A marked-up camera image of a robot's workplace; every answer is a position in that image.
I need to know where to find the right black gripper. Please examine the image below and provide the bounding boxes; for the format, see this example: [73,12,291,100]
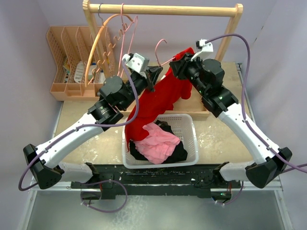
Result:
[170,52,209,96]

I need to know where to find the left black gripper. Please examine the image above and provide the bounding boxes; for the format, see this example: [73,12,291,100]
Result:
[119,65,162,110]

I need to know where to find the pink wire hanger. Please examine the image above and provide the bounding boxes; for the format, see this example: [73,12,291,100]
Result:
[154,39,177,67]
[117,2,139,77]

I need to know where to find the red t shirt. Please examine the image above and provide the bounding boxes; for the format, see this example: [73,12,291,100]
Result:
[125,46,196,152]

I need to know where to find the pink t shirt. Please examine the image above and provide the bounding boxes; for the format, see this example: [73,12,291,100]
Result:
[134,123,180,164]

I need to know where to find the black t shirt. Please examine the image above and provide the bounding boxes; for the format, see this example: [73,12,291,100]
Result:
[128,120,188,164]

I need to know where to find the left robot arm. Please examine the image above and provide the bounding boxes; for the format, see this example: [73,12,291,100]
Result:
[23,66,163,189]

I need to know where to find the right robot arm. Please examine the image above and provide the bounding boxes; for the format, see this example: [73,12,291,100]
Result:
[170,53,292,188]

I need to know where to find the wooden clothes rack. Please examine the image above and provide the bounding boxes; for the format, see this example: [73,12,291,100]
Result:
[83,1,243,115]

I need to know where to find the white plastic basket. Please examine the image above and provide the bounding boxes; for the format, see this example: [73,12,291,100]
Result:
[122,114,199,169]

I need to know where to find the peach desk file organizer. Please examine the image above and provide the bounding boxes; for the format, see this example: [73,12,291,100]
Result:
[47,26,103,101]

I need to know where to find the papers in organizer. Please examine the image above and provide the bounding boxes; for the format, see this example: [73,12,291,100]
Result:
[63,59,106,83]

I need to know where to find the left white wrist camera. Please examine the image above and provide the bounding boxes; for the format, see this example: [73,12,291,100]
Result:
[121,53,149,78]

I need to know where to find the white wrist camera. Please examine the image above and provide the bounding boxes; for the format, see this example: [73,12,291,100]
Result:
[121,53,149,78]
[191,39,213,60]

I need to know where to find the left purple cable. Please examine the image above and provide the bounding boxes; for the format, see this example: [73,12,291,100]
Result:
[18,58,140,213]

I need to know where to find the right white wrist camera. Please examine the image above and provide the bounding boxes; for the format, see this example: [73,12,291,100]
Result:
[191,39,213,60]

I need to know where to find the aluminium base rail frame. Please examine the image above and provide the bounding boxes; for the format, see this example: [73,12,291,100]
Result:
[23,63,293,230]

